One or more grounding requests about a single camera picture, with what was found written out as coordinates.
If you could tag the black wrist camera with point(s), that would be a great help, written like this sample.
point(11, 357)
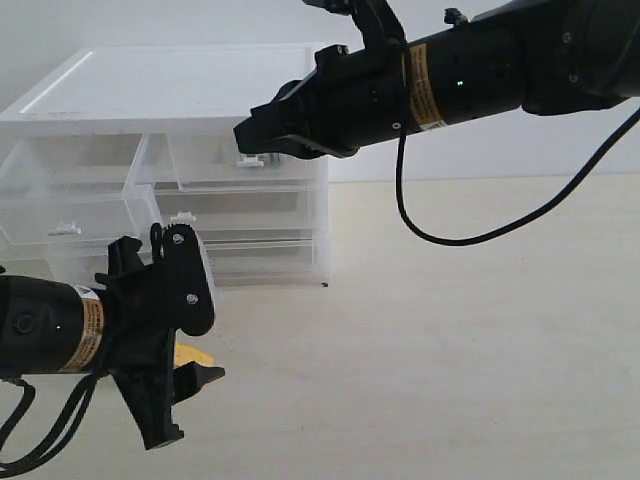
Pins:
point(184, 277)
point(375, 19)

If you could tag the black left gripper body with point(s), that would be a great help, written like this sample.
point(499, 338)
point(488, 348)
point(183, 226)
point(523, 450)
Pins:
point(140, 332)

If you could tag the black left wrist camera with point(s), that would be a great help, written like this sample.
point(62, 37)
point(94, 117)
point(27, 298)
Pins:
point(184, 277)

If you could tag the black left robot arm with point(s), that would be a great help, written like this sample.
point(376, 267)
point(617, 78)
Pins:
point(48, 327)

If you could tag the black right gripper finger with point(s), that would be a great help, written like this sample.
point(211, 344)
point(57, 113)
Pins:
point(294, 106)
point(252, 138)

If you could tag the white bottle with teal label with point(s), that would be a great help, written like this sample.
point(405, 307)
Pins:
point(272, 160)

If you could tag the white translucent plastic drawer cabinet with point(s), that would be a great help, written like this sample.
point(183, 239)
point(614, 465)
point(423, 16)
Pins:
point(159, 91)

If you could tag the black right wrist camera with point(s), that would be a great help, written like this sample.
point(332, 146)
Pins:
point(375, 19)

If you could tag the yellow cheese wedge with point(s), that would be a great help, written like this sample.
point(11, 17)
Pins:
point(184, 354)

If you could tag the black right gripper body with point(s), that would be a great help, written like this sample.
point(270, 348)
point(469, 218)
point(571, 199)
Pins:
point(444, 79)

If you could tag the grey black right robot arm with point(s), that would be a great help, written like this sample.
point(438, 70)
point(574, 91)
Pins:
point(546, 58)

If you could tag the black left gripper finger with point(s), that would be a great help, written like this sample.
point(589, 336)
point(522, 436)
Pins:
point(190, 378)
point(148, 391)

